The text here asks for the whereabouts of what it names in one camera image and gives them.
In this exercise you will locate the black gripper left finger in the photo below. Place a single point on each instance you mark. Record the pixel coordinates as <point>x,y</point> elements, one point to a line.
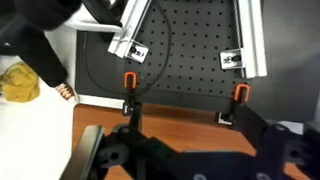
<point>90,156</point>

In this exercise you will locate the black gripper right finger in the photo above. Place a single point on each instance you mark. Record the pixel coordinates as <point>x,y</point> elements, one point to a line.
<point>266,143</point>

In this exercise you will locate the orange patterned shoe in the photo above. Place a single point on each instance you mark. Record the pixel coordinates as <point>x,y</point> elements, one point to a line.
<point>65,90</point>

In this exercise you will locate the mustard yellow cloth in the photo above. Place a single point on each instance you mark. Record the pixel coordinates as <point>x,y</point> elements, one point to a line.
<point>20,83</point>

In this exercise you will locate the dark trouser leg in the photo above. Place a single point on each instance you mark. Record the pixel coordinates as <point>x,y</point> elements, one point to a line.
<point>36,56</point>

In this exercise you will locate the black perforated breadboard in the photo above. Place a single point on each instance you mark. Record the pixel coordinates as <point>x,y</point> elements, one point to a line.
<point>200,43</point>

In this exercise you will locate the silver corner bracket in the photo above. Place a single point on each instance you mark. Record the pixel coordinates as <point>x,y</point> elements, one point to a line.
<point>138,51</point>
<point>230,59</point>

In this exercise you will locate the aluminium extrusion rail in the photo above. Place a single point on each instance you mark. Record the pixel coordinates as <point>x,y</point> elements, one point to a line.
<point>253,33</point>
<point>133,20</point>

